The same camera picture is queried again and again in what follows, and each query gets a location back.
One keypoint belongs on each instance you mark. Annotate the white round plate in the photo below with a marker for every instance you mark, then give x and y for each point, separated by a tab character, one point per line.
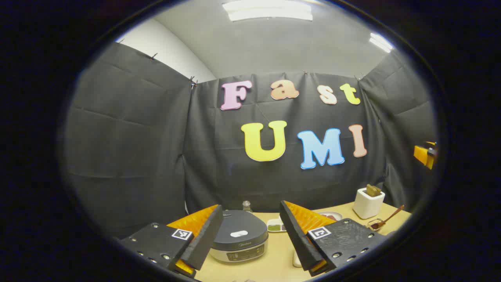
330	216

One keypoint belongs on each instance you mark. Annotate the grey and silver rice cooker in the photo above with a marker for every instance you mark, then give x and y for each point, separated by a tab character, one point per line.
238	241

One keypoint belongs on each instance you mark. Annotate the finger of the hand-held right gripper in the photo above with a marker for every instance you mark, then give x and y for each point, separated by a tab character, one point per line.
422	153

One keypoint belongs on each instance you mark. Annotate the small clear glass bottle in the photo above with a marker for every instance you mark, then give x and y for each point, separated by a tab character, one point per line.
247	206

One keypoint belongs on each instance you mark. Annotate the small ceiling light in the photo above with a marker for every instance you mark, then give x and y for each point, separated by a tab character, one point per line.
380	42

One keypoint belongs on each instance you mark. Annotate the brown wooden spoon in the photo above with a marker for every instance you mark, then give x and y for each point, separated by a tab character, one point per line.
392	216

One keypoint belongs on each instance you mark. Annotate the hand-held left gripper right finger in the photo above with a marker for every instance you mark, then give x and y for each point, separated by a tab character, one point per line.
299	239

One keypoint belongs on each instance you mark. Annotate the long ceiling light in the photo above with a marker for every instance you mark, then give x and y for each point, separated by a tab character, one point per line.
268	9

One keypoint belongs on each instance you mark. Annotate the brown toast slice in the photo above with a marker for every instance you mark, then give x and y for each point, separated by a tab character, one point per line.
373	190

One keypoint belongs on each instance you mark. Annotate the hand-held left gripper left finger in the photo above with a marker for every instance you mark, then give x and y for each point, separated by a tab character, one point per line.
203	243

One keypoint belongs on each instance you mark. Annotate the white toaster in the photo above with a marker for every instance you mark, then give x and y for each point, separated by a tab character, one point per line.
368	205

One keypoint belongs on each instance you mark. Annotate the white divided bean dish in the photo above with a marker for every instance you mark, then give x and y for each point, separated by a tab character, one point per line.
275	226

